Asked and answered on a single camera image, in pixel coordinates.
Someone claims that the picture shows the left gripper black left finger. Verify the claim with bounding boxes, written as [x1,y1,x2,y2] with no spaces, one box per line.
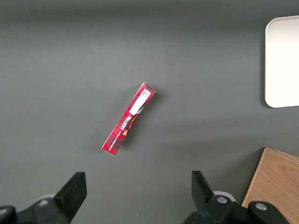
[0,171,87,224]

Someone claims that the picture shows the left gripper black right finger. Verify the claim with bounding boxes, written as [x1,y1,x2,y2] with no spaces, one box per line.
[182,170,290,224]

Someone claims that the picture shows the cream plastic tray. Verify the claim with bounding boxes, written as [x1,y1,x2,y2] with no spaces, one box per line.
[264,15,299,108]

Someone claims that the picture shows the wooden drawer cabinet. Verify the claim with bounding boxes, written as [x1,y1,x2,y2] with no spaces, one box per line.
[241,147,299,224]

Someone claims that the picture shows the red cookie box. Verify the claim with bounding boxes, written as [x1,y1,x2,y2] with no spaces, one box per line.
[101,82,157,156]

